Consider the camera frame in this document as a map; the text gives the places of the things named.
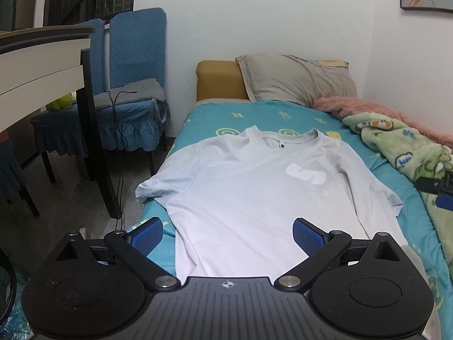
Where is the white t-shirt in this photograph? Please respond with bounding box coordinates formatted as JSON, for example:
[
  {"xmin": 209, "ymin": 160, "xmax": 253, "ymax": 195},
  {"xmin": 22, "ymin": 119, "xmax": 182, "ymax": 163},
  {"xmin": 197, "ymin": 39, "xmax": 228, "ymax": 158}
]
[{"xmin": 135, "ymin": 126, "xmax": 409, "ymax": 284}]

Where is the bed with teal smiley sheet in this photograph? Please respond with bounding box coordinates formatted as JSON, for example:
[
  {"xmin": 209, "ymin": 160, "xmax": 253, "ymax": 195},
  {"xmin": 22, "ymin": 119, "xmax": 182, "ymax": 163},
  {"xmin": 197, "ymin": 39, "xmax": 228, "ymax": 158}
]
[{"xmin": 122, "ymin": 97, "xmax": 453, "ymax": 326}]

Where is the blue plastic bag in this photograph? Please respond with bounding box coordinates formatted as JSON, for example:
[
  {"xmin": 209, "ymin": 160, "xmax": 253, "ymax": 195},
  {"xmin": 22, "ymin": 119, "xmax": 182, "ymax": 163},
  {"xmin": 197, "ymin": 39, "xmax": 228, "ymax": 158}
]
[{"xmin": 0, "ymin": 273, "xmax": 34, "ymax": 340}]

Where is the black cable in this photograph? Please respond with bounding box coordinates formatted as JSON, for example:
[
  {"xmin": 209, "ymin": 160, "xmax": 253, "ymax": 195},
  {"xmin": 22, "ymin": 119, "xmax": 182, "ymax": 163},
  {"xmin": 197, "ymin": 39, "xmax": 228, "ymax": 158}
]
[{"xmin": 108, "ymin": 90, "xmax": 138, "ymax": 234}]

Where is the blue covered chair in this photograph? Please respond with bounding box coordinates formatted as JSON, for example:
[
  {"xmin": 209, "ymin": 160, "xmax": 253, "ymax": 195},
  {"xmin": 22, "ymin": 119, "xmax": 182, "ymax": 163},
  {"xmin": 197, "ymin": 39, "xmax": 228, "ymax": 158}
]
[
  {"xmin": 93, "ymin": 7, "xmax": 168, "ymax": 178},
  {"xmin": 30, "ymin": 19, "xmax": 107, "ymax": 185},
  {"xmin": 0, "ymin": 138, "xmax": 40, "ymax": 217}
]

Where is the mustard headboard cushion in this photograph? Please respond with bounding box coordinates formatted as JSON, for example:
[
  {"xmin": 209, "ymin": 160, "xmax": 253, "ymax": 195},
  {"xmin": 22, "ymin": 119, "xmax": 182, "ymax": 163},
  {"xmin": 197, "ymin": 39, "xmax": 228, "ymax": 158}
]
[{"xmin": 196, "ymin": 60, "xmax": 250, "ymax": 101}]

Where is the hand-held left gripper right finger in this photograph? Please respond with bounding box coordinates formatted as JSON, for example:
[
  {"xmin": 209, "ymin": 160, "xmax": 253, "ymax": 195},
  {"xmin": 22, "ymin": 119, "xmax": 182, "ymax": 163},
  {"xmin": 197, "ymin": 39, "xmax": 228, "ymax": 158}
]
[{"xmin": 273, "ymin": 218, "xmax": 399, "ymax": 291}]

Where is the yellow pillow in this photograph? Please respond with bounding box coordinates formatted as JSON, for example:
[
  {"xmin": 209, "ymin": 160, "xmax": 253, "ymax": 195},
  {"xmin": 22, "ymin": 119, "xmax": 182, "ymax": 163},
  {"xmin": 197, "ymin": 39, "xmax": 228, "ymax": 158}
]
[{"xmin": 317, "ymin": 59, "xmax": 349, "ymax": 69}]

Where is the white table with black legs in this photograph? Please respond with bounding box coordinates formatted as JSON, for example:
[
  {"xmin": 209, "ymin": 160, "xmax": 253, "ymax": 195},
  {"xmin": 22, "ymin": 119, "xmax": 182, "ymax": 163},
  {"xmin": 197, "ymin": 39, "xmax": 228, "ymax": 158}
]
[{"xmin": 0, "ymin": 25, "xmax": 123, "ymax": 220}]

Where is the grey cloth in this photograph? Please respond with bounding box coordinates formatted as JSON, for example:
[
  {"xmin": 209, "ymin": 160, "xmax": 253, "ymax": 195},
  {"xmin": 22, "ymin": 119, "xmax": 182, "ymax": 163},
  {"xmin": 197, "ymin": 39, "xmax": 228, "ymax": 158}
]
[{"xmin": 93, "ymin": 78, "xmax": 167, "ymax": 112}]

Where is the grey pillow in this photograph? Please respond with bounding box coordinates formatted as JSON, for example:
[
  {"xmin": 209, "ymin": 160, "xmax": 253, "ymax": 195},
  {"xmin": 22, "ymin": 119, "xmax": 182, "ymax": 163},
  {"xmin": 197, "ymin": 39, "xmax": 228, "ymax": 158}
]
[{"xmin": 235, "ymin": 54, "xmax": 358, "ymax": 107}]

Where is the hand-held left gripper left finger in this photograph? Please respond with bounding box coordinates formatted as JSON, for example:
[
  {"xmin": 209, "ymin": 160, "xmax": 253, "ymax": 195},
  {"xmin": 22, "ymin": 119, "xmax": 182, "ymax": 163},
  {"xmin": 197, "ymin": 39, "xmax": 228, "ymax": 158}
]
[{"xmin": 56, "ymin": 218, "xmax": 182, "ymax": 292}]

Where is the yellow green fruit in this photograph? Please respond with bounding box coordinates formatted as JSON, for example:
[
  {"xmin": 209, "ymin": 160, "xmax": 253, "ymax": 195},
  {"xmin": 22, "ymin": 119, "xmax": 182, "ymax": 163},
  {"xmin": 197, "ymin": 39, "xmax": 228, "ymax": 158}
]
[{"xmin": 46, "ymin": 94, "xmax": 74, "ymax": 111}]

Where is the pink fluffy blanket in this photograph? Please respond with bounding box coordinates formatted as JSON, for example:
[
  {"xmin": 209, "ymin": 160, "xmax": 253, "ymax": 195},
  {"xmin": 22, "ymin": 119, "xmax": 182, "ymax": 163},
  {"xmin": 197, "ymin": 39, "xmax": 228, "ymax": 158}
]
[{"xmin": 314, "ymin": 95, "xmax": 453, "ymax": 146}]

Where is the dark green board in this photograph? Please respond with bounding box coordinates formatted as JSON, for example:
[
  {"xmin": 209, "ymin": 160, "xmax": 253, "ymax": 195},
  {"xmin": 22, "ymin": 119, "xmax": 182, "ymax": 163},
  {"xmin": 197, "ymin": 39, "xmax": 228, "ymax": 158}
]
[{"xmin": 0, "ymin": 0, "xmax": 21, "ymax": 31}]

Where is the green printed blanket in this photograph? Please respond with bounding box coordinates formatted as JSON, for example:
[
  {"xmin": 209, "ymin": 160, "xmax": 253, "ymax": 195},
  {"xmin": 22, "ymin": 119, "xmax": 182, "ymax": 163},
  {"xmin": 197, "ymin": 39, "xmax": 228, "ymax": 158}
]
[{"xmin": 343, "ymin": 115, "xmax": 453, "ymax": 252}]

